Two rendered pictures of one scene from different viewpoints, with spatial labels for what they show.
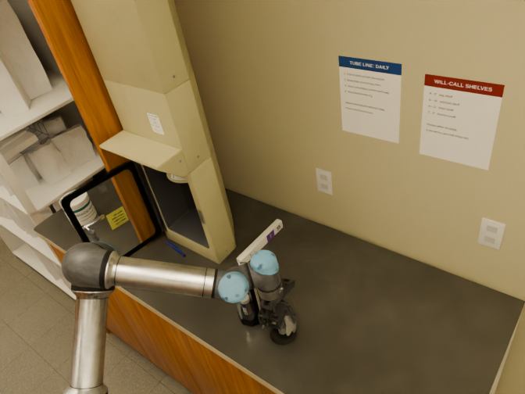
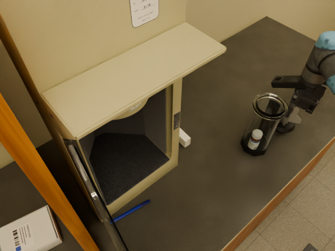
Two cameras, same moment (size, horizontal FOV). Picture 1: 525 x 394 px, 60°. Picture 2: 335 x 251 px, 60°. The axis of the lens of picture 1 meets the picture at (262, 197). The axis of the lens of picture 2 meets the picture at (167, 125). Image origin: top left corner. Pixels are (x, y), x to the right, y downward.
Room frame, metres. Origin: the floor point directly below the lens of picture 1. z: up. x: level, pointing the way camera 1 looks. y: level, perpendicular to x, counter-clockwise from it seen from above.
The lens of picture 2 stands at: (1.29, 0.77, 1.84)
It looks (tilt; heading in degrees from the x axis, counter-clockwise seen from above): 51 degrees down; 274
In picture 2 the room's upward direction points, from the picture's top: straight up
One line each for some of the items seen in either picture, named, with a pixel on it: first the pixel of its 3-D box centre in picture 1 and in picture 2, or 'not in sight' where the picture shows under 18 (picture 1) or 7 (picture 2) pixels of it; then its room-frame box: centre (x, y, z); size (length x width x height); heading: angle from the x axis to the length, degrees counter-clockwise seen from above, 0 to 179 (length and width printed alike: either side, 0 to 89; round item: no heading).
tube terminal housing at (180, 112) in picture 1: (189, 162); (101, 89); (1.50, 0.25, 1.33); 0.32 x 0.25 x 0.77; 45
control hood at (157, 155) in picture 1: (143, 159); (142, 89); (1.37, 0.38, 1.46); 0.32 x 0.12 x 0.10; 45
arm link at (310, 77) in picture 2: (270, 288); (315, 72); (0.88, 0.03, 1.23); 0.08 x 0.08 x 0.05
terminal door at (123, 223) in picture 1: (116, 218); (116, 244); (1.42, 0.59, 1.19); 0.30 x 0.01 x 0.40; 126
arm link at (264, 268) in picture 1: (265, 270); (326, 53); (0.88, 0.04, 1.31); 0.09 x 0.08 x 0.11; 97
